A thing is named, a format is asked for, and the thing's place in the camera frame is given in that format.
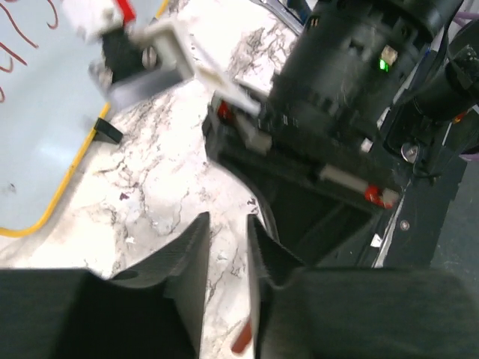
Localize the red marker cap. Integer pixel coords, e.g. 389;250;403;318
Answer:
231;320;252;355

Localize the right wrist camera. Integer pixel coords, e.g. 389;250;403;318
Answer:
62;1;260;115

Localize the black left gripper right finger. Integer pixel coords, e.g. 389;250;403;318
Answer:
247;215;478;358

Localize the yellow framed whiteboard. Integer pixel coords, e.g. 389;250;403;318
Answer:
1;1;111;237

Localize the black whiteboard foot middle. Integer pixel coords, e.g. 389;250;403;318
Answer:
94;117;123;144

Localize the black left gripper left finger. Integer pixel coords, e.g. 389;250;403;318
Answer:
1;212;210;358

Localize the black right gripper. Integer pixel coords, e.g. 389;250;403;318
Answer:
202;94;402;266

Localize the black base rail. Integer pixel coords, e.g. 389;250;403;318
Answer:
373;149;466;268

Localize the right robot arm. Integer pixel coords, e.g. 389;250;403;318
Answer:
203;1;478;269

